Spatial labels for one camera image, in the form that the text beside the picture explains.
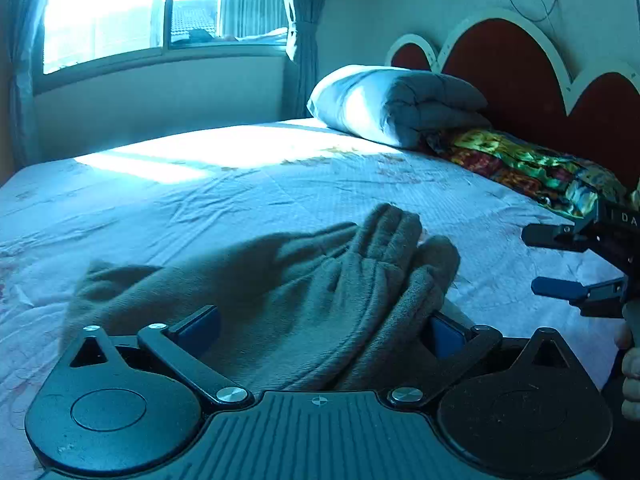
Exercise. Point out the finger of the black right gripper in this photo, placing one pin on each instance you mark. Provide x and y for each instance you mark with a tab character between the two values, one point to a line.
601	300
562	237

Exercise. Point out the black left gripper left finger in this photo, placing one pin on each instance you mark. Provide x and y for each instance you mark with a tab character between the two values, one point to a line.
179	347

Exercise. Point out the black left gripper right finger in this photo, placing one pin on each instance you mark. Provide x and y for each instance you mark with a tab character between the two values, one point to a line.
455	349

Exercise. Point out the dark green fleece pants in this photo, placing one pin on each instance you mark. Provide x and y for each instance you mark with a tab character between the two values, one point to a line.
337	309

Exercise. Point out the large bedroom window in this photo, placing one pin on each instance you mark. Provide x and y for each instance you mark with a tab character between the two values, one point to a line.
80	39

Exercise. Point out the person's right hand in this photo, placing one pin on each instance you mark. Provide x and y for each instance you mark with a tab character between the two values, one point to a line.
631	370

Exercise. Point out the colourful patterned pillow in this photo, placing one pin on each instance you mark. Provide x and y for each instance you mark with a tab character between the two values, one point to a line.
564	184

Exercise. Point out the light blue embroidered bed sheet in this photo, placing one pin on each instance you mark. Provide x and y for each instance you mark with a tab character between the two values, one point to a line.
162	200

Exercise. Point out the red white scalloped headboard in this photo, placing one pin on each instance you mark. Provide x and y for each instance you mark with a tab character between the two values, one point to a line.
531	94

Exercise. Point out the folded white blue quilt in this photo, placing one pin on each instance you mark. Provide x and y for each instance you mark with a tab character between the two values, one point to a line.
395	106

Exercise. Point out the teal curtain right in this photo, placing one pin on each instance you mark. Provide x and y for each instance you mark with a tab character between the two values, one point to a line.
301	68

